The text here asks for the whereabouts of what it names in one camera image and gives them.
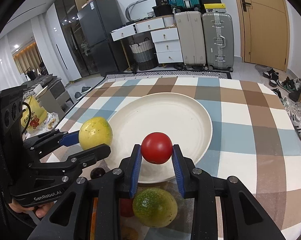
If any cream round plate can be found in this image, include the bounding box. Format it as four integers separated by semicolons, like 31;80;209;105
105;93;213;184

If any wooden door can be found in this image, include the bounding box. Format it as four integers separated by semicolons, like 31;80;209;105
236;0;290;72

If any yellow plastic bag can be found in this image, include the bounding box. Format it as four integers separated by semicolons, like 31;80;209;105
21;96;47;133

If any left hand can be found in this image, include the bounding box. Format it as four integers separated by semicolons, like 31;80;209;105
9;200;54;218

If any black refrigerator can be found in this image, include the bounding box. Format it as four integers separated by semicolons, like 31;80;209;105
77;0;128;76

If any red tomato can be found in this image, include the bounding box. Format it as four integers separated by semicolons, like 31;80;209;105
119;199;134;218
141;132;173;165

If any silver suitcase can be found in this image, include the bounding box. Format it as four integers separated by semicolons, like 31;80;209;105
202;12;234;72

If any dark purple plum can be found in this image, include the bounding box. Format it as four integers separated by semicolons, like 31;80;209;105
90;167;105;179

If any yellow shoe box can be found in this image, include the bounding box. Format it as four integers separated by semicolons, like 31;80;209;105
204;3;227;13

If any white drawer desk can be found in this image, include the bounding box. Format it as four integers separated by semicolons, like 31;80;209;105
111;15;183;64

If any woven laundry basket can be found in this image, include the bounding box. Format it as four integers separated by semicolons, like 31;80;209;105
130;37;157;71

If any green passion fruit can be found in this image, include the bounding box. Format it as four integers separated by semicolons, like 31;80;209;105
133;188;178;228

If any beige suitcase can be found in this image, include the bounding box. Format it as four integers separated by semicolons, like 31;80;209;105
175;11;206;66

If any small brown pear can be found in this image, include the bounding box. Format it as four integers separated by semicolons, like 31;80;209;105
121;226;138;240

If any yellow round fruit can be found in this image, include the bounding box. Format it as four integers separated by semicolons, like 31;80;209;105
78;116;113;150

